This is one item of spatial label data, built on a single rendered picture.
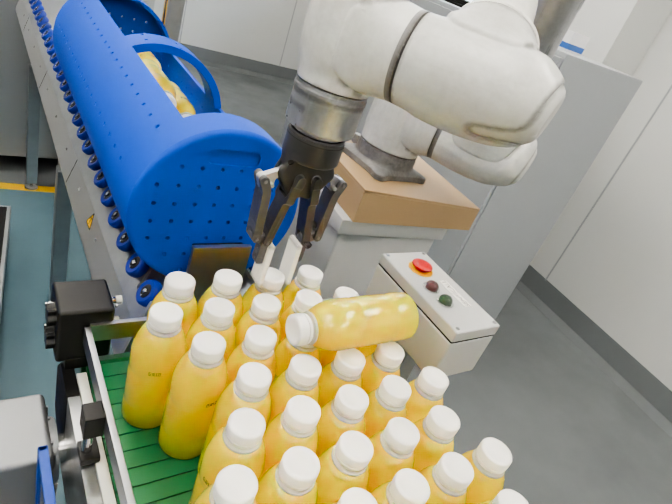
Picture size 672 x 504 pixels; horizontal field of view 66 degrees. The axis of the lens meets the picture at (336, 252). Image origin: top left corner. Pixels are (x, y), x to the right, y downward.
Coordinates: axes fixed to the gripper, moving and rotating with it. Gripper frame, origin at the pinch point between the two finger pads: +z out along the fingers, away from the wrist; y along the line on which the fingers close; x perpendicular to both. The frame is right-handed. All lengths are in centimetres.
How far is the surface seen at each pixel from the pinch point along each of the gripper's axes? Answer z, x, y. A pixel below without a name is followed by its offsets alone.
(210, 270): 9.5, -10.8, 4.3
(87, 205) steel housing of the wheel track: 21, -50, 16
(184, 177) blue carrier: -5.1, -14.5, 10.1
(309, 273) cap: 2.4, 0.3, -6.3
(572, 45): -38, -86, -164
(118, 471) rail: 12.7, 18.7, 23.7
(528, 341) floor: 110, -58, -223
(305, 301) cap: 2.3, 6.5, -2.3
